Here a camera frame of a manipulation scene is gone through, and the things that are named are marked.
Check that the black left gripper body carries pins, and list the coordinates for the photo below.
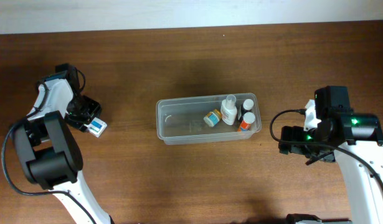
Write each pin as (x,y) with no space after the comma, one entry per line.
(84,111)

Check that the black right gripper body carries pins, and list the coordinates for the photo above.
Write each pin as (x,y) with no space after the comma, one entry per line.
(289,140)

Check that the white Panadol box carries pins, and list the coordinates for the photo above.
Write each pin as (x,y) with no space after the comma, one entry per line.
(96,127)

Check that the orange glue stick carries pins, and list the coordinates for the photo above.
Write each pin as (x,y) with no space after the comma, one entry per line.
(248,120)

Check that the dark bottle white cap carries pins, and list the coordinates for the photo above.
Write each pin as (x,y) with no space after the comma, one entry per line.
(245,107)

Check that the white pump bottle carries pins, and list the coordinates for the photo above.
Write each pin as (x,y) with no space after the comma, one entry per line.
(228,110)

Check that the gold lid small jar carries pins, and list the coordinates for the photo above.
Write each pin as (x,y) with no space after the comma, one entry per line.
(212,118)

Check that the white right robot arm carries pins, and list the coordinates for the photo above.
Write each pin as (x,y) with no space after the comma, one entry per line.
(355,143)

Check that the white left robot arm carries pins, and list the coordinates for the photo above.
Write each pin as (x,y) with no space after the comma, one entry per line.
(47,150)

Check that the clear plastic container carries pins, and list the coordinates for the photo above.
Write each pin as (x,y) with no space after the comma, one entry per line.
(180,120)

